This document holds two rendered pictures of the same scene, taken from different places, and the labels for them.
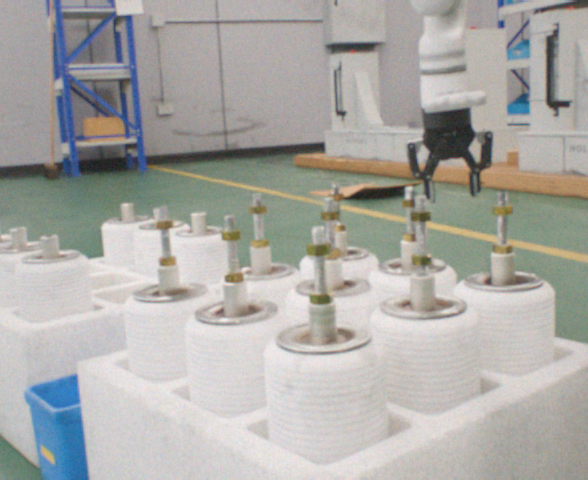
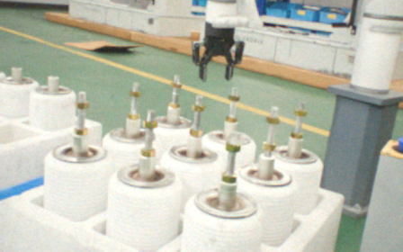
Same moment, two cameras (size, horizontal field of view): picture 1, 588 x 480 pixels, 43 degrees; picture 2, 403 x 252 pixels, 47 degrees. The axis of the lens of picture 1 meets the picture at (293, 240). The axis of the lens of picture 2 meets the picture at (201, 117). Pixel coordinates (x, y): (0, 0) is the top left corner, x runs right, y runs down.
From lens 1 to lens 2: 0.24 m
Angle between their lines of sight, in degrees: 22
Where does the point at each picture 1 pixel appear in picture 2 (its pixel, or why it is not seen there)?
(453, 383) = (284, 225)
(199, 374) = (124, 220)
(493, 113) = (183, 6)
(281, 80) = not seen: outside the picture
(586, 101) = (242, 9)
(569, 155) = not seen: hidden behind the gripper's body
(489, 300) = (292, 168)
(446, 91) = (225, 14)
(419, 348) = (271, 205)
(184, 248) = (44, 103)
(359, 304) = (217, 168)
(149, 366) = (67, 208)
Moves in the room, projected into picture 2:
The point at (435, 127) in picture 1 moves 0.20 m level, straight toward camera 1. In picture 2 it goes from (214, 35) to (232, 46)
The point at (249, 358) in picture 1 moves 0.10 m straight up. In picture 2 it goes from (163, 211) to (169, 134)
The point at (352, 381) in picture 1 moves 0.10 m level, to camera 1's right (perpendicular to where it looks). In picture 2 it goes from (253, 236) to (327, 228)
